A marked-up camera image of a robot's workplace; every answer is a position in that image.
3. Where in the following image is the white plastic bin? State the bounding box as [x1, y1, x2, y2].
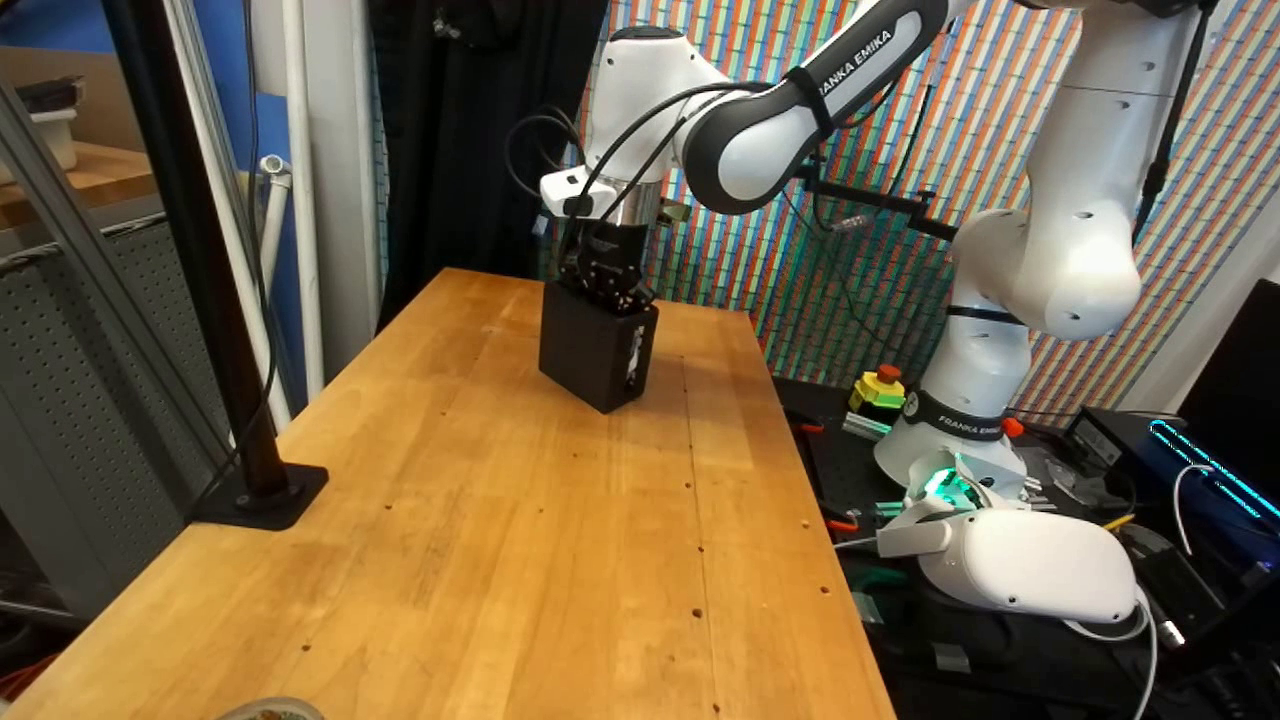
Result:
[17, 76, 93, 170]

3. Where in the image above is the wrist-mounted camera box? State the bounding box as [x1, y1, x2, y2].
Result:
[535, 165, 666, 229]

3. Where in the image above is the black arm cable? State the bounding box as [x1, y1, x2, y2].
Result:
[500, 76, 803, 218]

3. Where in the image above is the wooden shelf board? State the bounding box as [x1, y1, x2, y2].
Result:
[0, 137, 166, 230]

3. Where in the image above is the aluminium frame beam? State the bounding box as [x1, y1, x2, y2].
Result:
[0, 85, 235, 471]

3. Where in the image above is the multicolour striped backdrop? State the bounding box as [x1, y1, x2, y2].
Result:
[532, 0, 1280, 432]

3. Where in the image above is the black bag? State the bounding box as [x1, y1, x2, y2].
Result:
[886, 585, 1203, 720]

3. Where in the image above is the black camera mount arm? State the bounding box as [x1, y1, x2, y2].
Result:
[795, 170, 960, 242]

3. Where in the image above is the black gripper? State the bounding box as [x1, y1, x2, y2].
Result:
[549, 213, 659, 308]

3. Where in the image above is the yellow emergency stop button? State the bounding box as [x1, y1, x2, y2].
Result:
[847, 359, 911, 429]

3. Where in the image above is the white VR headset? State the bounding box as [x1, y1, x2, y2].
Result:
[874, 505, 1154, 629]

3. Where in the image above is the black mesh basket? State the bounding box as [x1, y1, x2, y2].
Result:
[535, 274, 659, 414]

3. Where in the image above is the white headset cable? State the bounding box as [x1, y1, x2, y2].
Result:
[1060, 591, 1168, 720]

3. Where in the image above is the green white gadget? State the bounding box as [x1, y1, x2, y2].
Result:
[900, 442, 998, 521]

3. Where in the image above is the white tube pole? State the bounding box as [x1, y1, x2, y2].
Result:
[254, 153, 297, 432]

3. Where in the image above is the grey perforated metal cabinet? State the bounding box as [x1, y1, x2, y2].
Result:
[0, 213, 235, 615]

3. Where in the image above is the black case blue trim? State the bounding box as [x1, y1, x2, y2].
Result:
[1144, 412, 1280, 574]

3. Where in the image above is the black flat screen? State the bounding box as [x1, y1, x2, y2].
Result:
[1175, 274, 1280, 464]

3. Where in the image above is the black curtain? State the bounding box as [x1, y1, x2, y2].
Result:
[367, 0, 603, 332]

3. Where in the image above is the tape roll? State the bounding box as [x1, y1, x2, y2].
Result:
[214, 693, 332, 720]

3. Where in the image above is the black pole stand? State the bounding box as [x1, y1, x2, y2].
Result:
[106, 0, 332, 531]

